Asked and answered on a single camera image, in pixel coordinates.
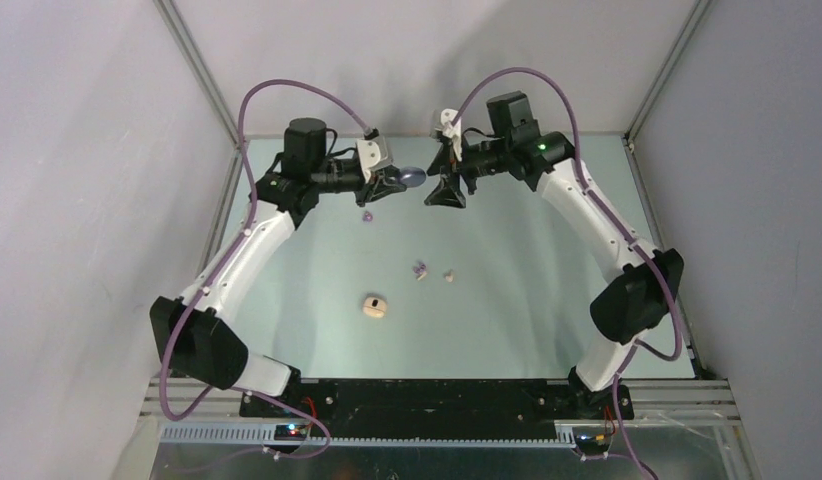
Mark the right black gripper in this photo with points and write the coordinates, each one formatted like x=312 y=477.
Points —
x=448 y=193

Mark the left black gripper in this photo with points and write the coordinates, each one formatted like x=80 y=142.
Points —
x=382 y=184

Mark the purple earbud charging case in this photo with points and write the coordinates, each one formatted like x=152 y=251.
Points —
x=412 y=177

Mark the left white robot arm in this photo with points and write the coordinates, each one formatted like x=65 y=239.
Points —
x=193 y=332

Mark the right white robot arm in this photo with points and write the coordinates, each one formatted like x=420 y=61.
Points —
x=642 y=281

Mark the beige earbud charging case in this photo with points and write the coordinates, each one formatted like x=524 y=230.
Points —
x=375 y=307

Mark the left controller board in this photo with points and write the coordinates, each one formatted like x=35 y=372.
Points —
x=291 y=432

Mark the controller board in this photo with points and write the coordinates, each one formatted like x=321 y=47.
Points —
x=291 y=432
x=595 y=440

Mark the right controller board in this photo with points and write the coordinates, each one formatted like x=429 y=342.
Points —
x=595 y=440

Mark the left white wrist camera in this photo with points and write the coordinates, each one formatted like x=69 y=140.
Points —
x=374 y=154

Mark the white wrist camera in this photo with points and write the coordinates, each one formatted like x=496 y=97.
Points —
x=447 y=130
x=374 y=154

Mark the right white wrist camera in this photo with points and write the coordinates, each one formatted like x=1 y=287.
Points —
x=447 y=130

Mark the aluminium frame rail front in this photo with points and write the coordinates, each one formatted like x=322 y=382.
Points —
x=214 y=417

